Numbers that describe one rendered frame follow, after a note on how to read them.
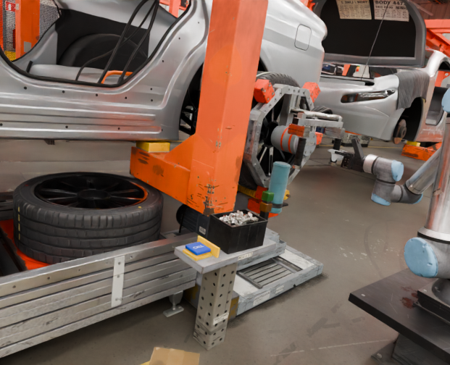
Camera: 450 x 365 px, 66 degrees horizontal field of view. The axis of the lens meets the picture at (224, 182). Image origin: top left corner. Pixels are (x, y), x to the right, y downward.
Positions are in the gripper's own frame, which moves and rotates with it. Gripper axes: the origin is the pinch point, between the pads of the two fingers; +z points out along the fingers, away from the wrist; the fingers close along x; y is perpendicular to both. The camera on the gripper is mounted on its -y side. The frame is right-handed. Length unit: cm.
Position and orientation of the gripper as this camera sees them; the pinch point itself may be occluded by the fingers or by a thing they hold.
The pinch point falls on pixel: (332, 149)
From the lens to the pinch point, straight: 198.0
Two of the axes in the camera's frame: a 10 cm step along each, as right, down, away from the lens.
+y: -1.5, 9.5, 2.6
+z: -6.8, -2.9, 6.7
